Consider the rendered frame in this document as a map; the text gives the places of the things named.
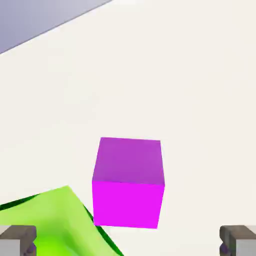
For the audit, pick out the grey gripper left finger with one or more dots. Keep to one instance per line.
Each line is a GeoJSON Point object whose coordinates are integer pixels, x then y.
{"type": "Point", "coordinates": [18, 238]}

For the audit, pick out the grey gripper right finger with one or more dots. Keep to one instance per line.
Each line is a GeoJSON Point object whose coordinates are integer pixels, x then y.
{"type": "Point", "coordinates": [238, 240]}

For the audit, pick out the small magenta cube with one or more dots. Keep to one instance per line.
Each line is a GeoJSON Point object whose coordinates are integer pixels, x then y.
{"type": "Point", "coordinates": [128, 192]}

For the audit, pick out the large green box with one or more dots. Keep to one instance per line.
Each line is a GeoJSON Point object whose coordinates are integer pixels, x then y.
{"type": "Point", "coordinates": [60, 224]}

